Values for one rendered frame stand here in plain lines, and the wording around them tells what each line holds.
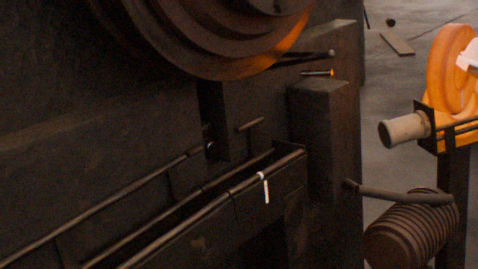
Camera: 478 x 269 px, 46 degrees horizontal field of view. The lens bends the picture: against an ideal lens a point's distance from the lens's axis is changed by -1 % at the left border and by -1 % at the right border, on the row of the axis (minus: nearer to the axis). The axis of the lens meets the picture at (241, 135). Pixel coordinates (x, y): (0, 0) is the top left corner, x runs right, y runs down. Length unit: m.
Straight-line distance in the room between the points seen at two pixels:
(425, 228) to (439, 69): 0.34
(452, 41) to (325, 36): 0.30
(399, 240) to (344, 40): 0.44
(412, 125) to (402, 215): 0.18
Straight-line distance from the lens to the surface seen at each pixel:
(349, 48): 1.29
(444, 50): 1.00
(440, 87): 1.01
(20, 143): 0.77
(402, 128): 1.19
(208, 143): 0.99
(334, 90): 1.06
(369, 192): 1.12
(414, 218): 1.18
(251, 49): 0.84
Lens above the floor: 1.11
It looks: 21 degrees down
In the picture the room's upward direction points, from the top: 6 degrees counter-clockwise
